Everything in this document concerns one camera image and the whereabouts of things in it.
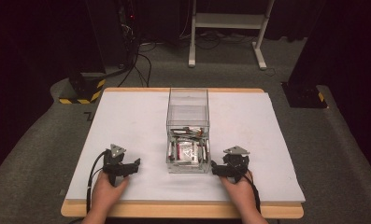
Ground pile of small packets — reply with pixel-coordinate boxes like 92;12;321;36
167;125;210;164

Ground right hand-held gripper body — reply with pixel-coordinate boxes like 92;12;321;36
221;145;251;184

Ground black stand base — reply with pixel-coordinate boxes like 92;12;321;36
280;81;328;109

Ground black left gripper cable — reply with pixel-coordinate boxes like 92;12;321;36
85;149;108;215

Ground white metal stand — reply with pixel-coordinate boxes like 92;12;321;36
187;0;277;71

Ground yellow-black striped stand base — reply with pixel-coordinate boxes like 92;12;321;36
58;72;107;105

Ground wooden table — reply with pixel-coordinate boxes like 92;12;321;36
60;87;306;219

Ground black floor cables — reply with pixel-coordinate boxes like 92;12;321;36
117;41;158;89

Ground person's right hand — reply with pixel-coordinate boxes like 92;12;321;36
220;170;260;216

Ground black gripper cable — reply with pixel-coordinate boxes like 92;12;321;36
85;149;108;215
235;167;262;215

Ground cables under white stand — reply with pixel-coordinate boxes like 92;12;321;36
178;29;257;51

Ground dark equipment rack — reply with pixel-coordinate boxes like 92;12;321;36
116;0;140;68

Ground clear plastic box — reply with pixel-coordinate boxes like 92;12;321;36
165;87;212;175

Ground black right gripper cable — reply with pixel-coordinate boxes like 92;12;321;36
235;167;262;215

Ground white foam board mat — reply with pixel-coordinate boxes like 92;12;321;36
64;91;307;203

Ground person's left hand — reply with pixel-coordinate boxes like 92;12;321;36
91;170;131;216

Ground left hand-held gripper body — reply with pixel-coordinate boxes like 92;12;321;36
102;143;130;188

